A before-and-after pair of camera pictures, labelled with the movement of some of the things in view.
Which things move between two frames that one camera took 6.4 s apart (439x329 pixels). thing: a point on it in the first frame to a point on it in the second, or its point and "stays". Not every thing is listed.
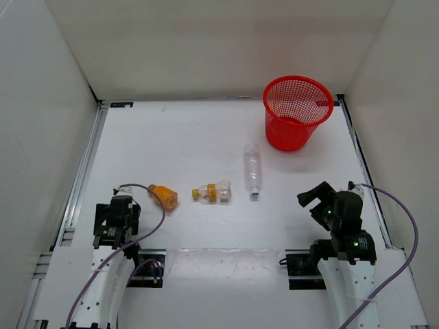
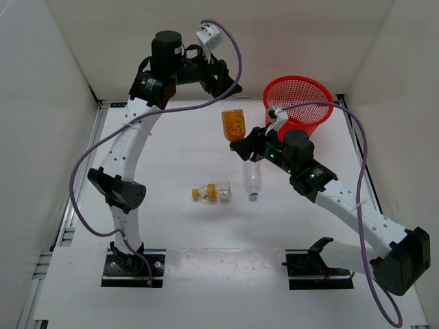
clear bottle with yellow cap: x=218 y=192 stays
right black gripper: x=321 y=191 to x=254 y=142
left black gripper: x=132 y=218 to x=217 y=68
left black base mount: x=148 y=275 stays
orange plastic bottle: x=167 y=197 to x=234 y=124
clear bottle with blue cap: x=253 y=167 stays
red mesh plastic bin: x=295 y=106 stays
